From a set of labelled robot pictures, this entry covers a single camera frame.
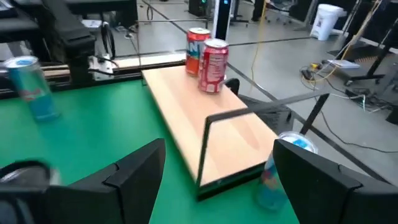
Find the yellow hanging cord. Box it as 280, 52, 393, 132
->
250, 0, 268, 93

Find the white Celsius can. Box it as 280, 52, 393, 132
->
0, 159, 62, 187

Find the black arm base cable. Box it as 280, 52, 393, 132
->
99, 21, 121, 68

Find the wooden shelf with black frame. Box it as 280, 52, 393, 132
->
136, 19, 331, 202

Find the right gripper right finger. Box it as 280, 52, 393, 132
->
272, 139, 398, 224

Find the yellow floor cable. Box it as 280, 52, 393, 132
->
300, 0, 384, 83

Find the blue silver Red Bull can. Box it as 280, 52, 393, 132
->
2, 55, 60, 123
256, 130, 318, 212

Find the red Coca-Cola can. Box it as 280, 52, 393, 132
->
198, 38, 230, 95

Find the white lamp stand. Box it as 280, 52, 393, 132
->
212, 0, 233, 41

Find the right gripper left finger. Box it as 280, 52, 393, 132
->
49, 138, 167, 224

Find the black floor stand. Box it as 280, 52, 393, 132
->
343, 18, 398, 86

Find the white paper stack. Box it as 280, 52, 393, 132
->
326, 58, 361, 70

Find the orange Fanta can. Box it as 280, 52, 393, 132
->
185, 27, 212, 77

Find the white trash bin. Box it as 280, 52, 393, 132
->
309, 3, 346, 42

